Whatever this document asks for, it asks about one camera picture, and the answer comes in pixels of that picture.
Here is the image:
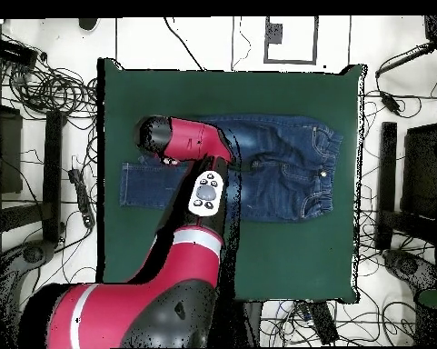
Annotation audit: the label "black electronics box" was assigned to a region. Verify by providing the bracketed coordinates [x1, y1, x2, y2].
[0, 36, 39, 67]

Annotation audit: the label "small grey box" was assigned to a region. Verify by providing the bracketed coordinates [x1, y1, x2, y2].
[265, 22, 283, 45]

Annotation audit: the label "black power adapter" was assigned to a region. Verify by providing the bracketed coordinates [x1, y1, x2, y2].
[379, 90, 402, 116]

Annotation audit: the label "black stand beam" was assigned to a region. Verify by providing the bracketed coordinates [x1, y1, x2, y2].
[41, 109, 65, 244]
[375, 121, 399, 252]

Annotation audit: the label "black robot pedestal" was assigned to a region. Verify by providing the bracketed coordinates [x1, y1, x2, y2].
[214, 299, 263, 348]

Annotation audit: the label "tangled black cable coil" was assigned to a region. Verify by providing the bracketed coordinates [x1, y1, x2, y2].
[6, 61, 99, 121]

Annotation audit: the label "blue denim jeans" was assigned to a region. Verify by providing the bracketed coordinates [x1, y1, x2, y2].
[118, 114, 344, 224]

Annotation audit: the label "small dark oval object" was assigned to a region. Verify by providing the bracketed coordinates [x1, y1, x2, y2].
[77, 17, 100, 33]

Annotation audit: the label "grey rectangular frame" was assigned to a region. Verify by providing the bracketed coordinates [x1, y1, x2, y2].
[263, 15, 319, 66]

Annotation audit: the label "dark green table cloth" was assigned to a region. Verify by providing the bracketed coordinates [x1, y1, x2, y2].
[96, 57, 366, 309]

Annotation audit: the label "long black power strip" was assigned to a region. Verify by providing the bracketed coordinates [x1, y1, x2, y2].
[297, 300, 340, 345]

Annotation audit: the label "dark flat panel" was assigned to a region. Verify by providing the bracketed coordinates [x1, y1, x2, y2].
[0, 103, 24, 195]
[399, 122, 437, 219]

